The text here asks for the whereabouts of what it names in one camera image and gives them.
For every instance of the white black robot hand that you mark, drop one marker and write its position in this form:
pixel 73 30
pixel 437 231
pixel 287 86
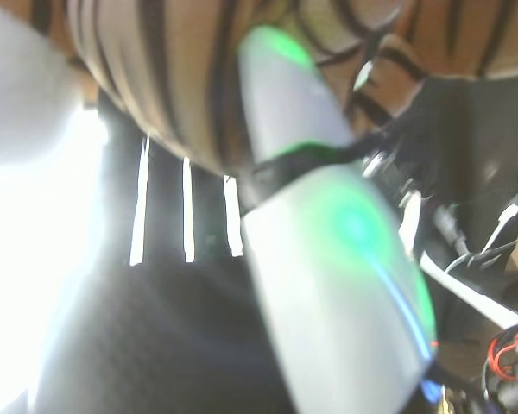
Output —
pixel 328 267

